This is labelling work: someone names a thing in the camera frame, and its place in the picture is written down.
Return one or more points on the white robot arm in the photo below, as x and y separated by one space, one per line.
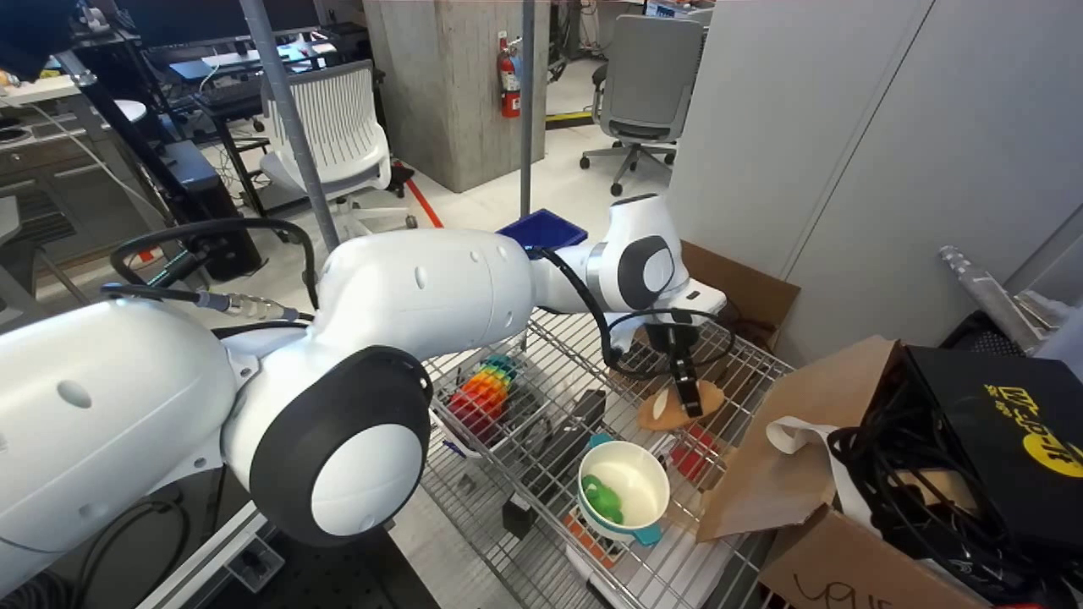
321 416

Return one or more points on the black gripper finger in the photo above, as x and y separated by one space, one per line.
689 391

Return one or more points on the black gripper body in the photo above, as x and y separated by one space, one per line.
673 343

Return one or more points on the red toy under shelf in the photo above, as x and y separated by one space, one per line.
691 453

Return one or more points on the white bowl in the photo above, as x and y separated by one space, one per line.
634 475

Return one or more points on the green toy in bowl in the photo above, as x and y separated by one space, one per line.
603 498

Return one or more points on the black box with yellow logo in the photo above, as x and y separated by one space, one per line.
1019 426

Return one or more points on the white mesh office chair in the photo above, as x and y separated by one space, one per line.
344 130

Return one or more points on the aluminium extrusion rail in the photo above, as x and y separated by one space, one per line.
235 550

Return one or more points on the grey office chair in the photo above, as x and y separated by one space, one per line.
641 91

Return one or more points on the large cardboard box with cables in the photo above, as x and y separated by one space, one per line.
872 505

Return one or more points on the blue plastic bin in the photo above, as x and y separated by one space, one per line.
543 231

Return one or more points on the brown bread roll plushy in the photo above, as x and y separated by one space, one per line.
663 410

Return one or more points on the open cardboard box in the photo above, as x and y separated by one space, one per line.
733 351

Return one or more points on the red fire extinguisher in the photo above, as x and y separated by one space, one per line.
510 82

